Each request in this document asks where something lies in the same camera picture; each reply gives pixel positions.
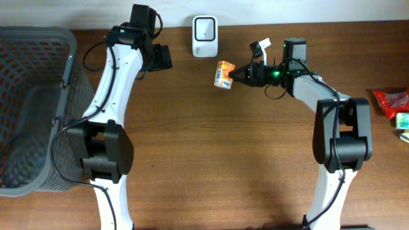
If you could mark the red snack bag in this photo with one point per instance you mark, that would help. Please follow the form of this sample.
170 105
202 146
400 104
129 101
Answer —
392 103

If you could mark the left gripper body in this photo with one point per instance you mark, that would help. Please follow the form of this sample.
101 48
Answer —
162 58

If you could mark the white barcode scanner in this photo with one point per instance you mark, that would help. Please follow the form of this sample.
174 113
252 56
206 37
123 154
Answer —
205 37

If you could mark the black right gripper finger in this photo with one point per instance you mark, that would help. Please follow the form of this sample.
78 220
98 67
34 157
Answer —
244 79
243 71

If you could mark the grey plastic mesh basket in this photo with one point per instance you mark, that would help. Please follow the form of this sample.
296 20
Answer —
43 87

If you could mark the cream yellow snack bag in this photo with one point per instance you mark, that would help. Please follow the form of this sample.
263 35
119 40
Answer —
404 136

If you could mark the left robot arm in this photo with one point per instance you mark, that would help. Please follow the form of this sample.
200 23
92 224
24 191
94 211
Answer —
101 146

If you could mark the small teal tissue pack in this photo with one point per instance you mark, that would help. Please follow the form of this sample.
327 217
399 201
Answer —
402 120

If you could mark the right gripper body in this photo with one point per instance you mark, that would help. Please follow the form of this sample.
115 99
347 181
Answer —
270 74

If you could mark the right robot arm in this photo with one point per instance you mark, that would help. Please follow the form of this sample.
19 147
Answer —
342 137

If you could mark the small orange teal box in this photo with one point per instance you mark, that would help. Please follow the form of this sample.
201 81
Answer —
222 78

